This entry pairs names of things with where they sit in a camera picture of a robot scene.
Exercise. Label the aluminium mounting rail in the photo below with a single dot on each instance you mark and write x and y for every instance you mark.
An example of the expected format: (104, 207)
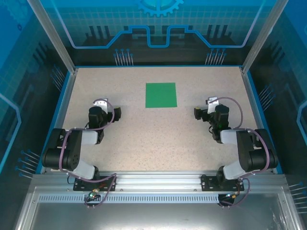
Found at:
(158, 180)

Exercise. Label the brass connector with green light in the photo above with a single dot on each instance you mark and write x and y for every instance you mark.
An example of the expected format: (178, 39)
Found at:
(93, 193)

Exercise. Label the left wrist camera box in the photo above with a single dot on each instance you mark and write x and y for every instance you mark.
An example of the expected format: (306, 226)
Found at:
(100, 103)

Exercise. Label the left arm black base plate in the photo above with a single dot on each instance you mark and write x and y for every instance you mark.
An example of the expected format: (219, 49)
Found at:
(105, 183)

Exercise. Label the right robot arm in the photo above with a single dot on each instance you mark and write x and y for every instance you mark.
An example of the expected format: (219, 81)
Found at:
(247, 148)

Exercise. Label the aluminium frame post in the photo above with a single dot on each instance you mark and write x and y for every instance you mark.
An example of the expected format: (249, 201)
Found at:
(261, 36)
(52, 36)

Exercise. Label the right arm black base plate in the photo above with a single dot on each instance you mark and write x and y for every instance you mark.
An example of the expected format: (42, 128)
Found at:
(208, 183)

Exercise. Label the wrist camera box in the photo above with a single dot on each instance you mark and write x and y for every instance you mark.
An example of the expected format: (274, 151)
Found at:
(212, 104)
(100, 103)

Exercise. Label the green square paper sheet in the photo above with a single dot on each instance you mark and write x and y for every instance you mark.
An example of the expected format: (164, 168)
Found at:
(160, 95)

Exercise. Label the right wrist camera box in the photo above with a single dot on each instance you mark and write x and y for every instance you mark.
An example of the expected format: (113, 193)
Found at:
(212, 104)

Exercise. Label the brushed steel tray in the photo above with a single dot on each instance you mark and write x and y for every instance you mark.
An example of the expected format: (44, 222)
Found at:
(153, 215)

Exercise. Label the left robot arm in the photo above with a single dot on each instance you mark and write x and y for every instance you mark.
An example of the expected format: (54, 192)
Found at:
(72, 148)

